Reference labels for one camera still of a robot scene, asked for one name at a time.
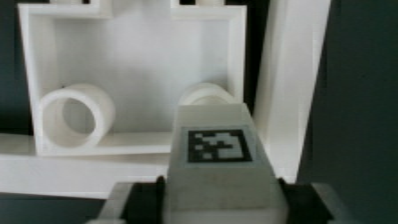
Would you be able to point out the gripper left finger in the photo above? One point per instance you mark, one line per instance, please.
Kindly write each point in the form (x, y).
(110, 213)

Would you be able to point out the white chair seat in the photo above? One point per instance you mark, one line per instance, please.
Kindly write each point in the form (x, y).
(117, 52)

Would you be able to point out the white chair leg with marker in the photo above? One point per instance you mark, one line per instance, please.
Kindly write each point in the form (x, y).
(222, 189)

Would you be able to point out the white U-shaped fence frame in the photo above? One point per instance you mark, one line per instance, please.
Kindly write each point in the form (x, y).
(82, 175)

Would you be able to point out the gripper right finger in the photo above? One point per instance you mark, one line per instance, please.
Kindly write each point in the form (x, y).
(336, 207)

